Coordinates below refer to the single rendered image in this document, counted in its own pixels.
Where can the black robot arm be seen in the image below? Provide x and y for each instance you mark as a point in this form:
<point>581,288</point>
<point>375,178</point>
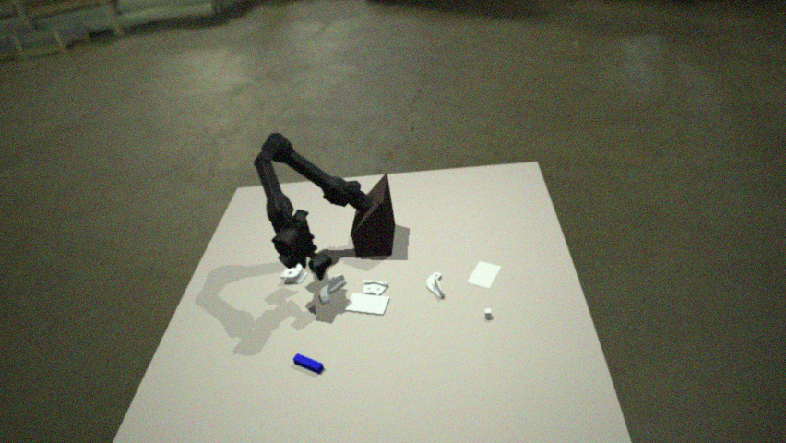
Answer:
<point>290,230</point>

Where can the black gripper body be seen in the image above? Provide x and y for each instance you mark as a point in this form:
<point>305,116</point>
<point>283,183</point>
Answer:
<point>317,262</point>

